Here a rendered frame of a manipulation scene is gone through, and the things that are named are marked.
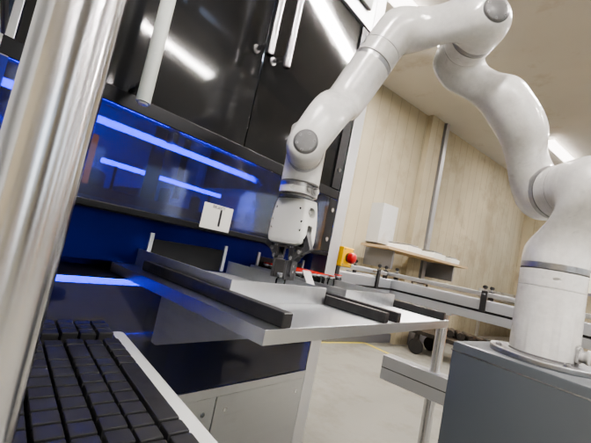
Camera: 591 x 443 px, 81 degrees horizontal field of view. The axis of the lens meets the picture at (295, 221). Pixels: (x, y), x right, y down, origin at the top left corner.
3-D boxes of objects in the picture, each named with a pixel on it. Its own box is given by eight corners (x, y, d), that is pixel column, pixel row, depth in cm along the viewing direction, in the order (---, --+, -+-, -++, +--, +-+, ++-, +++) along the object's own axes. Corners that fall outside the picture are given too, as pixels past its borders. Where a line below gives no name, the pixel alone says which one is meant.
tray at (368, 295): (248, 275, 103) (251, 264, 103) (302, 281, 122) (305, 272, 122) (343, 305, 80) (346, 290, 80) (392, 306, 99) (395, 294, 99)
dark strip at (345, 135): (317, 250, 115) (361, 25, 121) (325, 251, 118) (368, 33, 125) (320, 250, 114) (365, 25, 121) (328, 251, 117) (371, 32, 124)
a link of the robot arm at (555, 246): (559, 275, 80) (573, 176, 82) (639, 283, 61) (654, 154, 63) (507, 265, 80) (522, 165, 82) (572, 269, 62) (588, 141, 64)
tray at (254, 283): (134, 264, 77) (138, 248, 78) (226, 273, 97) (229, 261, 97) (227, 301, 55) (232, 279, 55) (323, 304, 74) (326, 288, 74)
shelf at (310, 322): (109, 271, 74) (112, 261, 74) (310, 287, 125) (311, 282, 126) (261, 346, 42) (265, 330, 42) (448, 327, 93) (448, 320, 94)
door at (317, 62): (243, 148, 89) (288, -62, 94) (336, 191, 121) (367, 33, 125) (244, 148, 88) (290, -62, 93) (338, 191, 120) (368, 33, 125)
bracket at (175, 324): (150, 342, 73) (164, 281, 75) (164, 341, 76) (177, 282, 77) (257, 417, 51) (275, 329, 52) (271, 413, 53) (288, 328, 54)
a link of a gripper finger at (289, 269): (308, 250, 72) (302, 282, 72) (297, 249, 75) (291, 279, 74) (298, 249, 70) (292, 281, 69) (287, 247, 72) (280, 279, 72)
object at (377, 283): (309, 292, 127) (317, 250, 128) (279, 283, 137) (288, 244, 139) (391, 298, 178) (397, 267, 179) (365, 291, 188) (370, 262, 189)
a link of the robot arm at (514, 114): (576, 227, 70) (522, 231, 86) (624, 197, 70) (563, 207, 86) (441, 24, 73) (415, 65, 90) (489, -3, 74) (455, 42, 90)
